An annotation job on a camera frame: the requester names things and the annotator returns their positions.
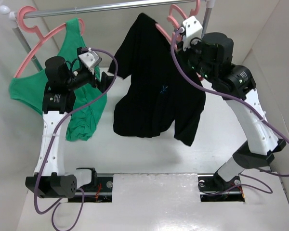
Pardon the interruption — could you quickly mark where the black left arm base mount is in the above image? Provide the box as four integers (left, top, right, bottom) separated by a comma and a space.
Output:
81, 171, 114, 203

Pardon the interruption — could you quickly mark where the pink hanger with green top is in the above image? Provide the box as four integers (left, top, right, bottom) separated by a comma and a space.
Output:
13, 5, 85, 78

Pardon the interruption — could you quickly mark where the black t shirt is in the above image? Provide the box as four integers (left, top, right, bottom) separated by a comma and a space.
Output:
108, 13, 206, 146

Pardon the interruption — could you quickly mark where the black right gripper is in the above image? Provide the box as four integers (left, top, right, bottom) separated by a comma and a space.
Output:
176, 34, 216, 83

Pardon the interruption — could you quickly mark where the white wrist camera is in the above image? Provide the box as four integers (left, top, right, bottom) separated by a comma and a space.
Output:
78, 48, 102, 74
181, 16, 203, 51

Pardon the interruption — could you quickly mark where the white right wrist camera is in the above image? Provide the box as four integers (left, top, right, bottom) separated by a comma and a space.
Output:
181, 16, 203, 51

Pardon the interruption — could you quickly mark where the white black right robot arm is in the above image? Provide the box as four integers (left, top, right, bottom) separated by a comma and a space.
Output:
181, 32, 286, 190

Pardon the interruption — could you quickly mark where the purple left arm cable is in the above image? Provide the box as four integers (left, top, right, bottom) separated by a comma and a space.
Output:
33, 47, 118, 231

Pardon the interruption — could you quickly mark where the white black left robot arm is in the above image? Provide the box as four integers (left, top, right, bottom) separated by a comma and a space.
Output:
25, 53, 113, 198

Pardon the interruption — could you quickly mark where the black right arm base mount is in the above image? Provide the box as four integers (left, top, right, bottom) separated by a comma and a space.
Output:
197, 174, 245, 202

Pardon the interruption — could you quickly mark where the metal clothes rack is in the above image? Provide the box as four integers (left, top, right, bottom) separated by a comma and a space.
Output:
0, 0, 217, 73

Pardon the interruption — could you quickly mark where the pink hanger with jeans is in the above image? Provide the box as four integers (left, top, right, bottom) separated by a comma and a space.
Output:
169, 0, 201, 19

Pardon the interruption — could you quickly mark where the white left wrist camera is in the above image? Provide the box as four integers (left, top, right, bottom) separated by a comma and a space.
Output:
78, 48, 102, 74

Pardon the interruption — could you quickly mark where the pink plastic hanger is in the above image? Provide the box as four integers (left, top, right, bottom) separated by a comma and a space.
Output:
155, 15, 181, 44

